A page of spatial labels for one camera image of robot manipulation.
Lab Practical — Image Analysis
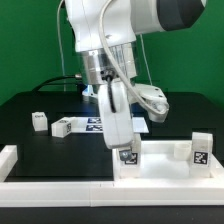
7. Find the white square table top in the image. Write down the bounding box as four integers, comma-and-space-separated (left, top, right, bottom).
112, 141, 224, 181

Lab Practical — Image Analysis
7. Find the white U-shaped obstacle fence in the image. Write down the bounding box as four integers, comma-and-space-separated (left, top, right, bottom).
0, 145, 224, 207

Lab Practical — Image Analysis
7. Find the white fiducial tag sheet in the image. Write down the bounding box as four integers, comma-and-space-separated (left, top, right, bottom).
72, 117, 149, 133

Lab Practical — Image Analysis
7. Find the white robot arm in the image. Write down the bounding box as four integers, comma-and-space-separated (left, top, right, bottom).
64, 0, 207, 161

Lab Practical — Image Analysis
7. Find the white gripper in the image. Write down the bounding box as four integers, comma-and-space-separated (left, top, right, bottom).
98, 82, 169, 161

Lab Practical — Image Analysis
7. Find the white hanging cable right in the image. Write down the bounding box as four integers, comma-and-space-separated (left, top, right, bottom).
139, 33, 154, 88

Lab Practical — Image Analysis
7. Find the white hanging cable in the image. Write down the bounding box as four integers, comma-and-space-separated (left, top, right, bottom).
139, 33, 154, 88
56, 0, 68, 93

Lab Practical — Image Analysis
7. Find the black cable at base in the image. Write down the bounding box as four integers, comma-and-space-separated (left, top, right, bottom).
32, 75, 84, 93

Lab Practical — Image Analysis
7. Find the white hanging cable left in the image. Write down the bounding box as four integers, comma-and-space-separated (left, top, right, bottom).
56, 0, 68, 93

